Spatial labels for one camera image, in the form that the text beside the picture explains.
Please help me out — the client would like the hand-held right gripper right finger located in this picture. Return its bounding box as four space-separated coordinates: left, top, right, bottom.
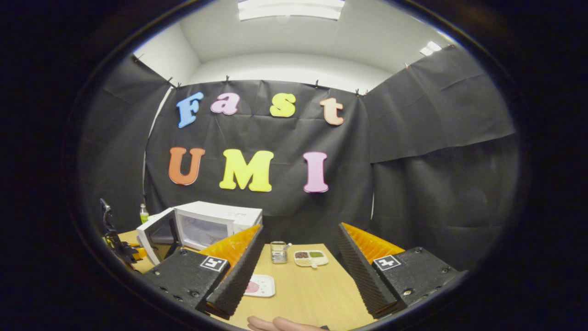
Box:
336 223 461 320

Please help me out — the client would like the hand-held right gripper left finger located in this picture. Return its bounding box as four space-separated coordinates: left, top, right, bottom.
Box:
132 224 265 320

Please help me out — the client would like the white plate with pink food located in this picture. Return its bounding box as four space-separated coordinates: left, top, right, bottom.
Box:
243 274 276 298

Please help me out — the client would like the white microwave oven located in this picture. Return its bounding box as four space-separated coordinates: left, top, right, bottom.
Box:
136 201 263 266

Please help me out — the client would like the clear glass jar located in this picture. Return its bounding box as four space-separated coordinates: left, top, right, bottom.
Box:
270 241 289 264

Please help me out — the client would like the divided seasoning tray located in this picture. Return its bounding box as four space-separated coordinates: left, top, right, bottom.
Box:
294 250 329 268

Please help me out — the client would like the black backdrop cloth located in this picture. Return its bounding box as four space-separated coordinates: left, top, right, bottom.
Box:
80 44 520 272

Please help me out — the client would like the small ceiling light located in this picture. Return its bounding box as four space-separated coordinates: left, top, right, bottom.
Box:
419 40 442 57

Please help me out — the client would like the long ceiling light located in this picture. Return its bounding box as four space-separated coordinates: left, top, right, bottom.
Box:
238 0 345 21

